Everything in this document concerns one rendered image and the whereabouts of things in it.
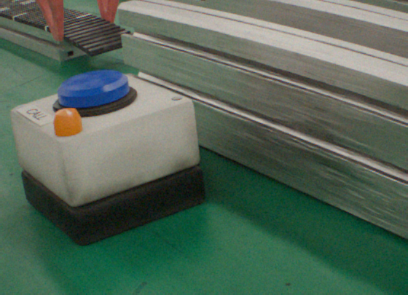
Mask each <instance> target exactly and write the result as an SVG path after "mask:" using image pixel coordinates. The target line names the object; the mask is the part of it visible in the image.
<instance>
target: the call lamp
mask: <svg viewBox="0 0 408 295"><path fill-rule="evenodd" d="M53 126H54V131H55V134H56V135H57V136H70V135H75V134H77V133H80V132H81V131H82V129H83V125H82V118H81V116H80V115H79V113H78V112H77V110H76V109H75V108H64V109H60V110H58V111H56V112H55V117H54V120H53Z"/></svg>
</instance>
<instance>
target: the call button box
mask: <svg viewBox="0 0 408 295"><path fill-rule="evenodd" d="M125 76H126V77H127V78H128V84H129V88H130V90H129V93H128V94H127V95H125V96H124V97H122V98H120V99H118V100H115V101H113V102H111V103H106V104H102V105H99V106H90V107H80V108H76V107H67V106H62V105H60V103H59V100H58V94H55V95H51V96H48V97H46V98H43V99H41V100H38V101H34V102H31V103H27V104H26V105H21V106H18V107H17V108H14V109H13V110H12V111H11V119H12V121H11V123H12V128H13V132H14V136H15V145H16V149H17V155H18V159H19V163H20V166H21V168H22V169H24V170H23V171H22V172H21V178H22V182H23V188H24V191H25V198H26V199H27V201H28V202H30V204H31V205H33V206H34V207H36V209H37V210H39V211H40V212H41V213H43V214H44V216H46V217H47V218H48V219H49V220H50V221H51V222H52V223H53V224H55V225H56V226H57V227H59V228H60V230H62V231H63V232H64V233H66V234H67V235H68V236H69V237H70V238H71V239H72V240H73V241H75V242H77V243H78V244H80V245H87V244H89V243H91V242H95V241H98V240H100V239H103V238H105V237H109V236H112V235H115V234H117V233H119V232H121V231H126V230H128V229H132V228H133V227H136V226H138V225H141V224H146V223H148V222H150V221H154V220H156V219H159V218H162V217H163V216H166V215H168V214H171V213H174V212H176V211H181V210H183V209H186V208H189V207H192V206H193V205H196V204H199V203H202V202H203V201H205V187H204V181H203V172H202V170H201V168H200V167H199V165H200V152H199V146H198V139H197V128H196V121H195V110H194V105H193V103H192V101H191V100H190V99H189V98H186V97H184V96H182V95H179V94H176V93H173V92H171V91H169V90H166V89H163V88H161V87H158V86H156V85H153V84H149V83H147V82H144V81H141V80H139V79H136V78H134V77H131V76H128V75H126V74H125ZM64 108H75V109H76V110H77V112H78V113H79V115H80V116H81V118H82V125H83V129H82V131H81V132H80V133H77V134H75V135H70V136H57V135H56V134H55V131H54V126H53V120H54V117H55V112H56V111H58V110H60V109H64Z"/></svg>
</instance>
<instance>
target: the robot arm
mask: <svg viewBox="0 0 408 295"><path fill-rule="evenodd" d="M35 1H36V3H37V4H38V7H40V9H41V11H42V13H43V15H44V18H45V20H46V22H47V24H48V27H49V29H50V31H51V34H52V36H53V37H54V39H55V40H56V41H58V42H61V41H63V32H64V23H63V18H64V14H63V6H64V3H63V0H35ZM97 2H98V6H99V11H100V13H101V17H102V18H101V19H106V20H109V21H110V23H114V19H115V15H116V11H117V8H118V4H119V0H97Z"/></svg>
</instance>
